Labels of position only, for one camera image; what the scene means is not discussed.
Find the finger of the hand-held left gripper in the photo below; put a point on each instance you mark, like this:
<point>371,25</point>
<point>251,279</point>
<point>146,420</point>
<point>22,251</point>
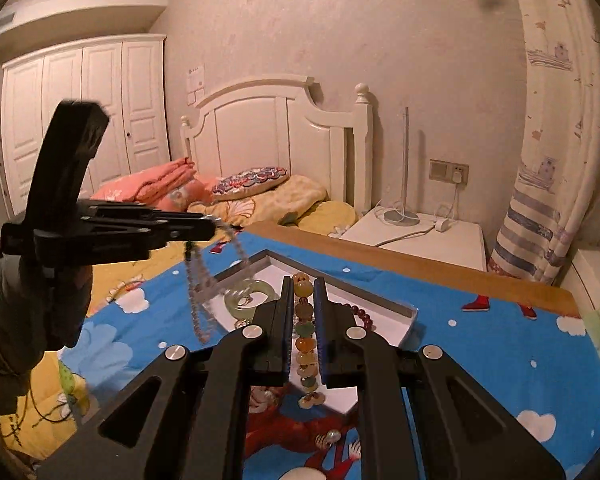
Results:
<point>150,215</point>
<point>145,240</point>

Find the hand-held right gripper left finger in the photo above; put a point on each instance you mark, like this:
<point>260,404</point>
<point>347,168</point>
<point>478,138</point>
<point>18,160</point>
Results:
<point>286,330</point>

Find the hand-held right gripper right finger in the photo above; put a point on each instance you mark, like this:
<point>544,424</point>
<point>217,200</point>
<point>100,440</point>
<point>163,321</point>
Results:
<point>322,330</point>

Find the grey jewelry box tray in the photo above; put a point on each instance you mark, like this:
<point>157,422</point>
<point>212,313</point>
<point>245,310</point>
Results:
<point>397,322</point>

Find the person's left forearm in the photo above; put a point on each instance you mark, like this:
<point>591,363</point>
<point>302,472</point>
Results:
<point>0,385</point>

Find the person's left hand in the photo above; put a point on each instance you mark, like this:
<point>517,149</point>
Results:
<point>20,310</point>

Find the folded pink blanket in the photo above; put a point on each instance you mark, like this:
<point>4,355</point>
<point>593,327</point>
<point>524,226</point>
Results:
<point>155,180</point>

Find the yellow printed bed sheet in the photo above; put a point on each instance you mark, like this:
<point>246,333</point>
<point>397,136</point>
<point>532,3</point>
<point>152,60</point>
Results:
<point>120,275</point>

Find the green jade bangle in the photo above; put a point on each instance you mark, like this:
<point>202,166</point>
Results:
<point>232,301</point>

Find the white wardrobe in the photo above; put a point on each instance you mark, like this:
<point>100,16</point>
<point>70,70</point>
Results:
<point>140,110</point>

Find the patterned oval pillow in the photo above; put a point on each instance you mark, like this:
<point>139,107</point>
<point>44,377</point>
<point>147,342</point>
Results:
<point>250,180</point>

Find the yellow pillow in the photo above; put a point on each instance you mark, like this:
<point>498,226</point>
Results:
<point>330,217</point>

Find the wooden board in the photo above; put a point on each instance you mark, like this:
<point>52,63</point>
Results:
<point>430,265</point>

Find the pale yellow blanket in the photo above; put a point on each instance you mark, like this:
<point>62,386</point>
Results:
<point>300,195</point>

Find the white nightstand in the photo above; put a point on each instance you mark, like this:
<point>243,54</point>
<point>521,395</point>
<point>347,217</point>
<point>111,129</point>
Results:
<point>430,246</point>

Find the grey lamp stand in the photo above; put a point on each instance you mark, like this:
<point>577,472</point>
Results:
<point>402,217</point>

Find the white bed headboard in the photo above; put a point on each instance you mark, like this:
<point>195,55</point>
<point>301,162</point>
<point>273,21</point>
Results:
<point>260,130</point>

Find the blue cloud printed blanket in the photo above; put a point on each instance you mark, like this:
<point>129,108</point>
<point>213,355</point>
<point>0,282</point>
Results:
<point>480,360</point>

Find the white power adapter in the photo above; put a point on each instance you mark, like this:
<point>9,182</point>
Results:
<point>443,224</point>

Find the white charger plug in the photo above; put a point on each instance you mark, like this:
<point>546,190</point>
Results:
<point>458,176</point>

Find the striped printed curtain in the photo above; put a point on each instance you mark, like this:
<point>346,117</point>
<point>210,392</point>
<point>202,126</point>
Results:
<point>545,160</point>

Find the paper wall notice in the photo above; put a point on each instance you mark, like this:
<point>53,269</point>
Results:
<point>196,85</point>

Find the wall socket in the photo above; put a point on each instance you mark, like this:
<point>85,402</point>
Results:
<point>440,170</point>

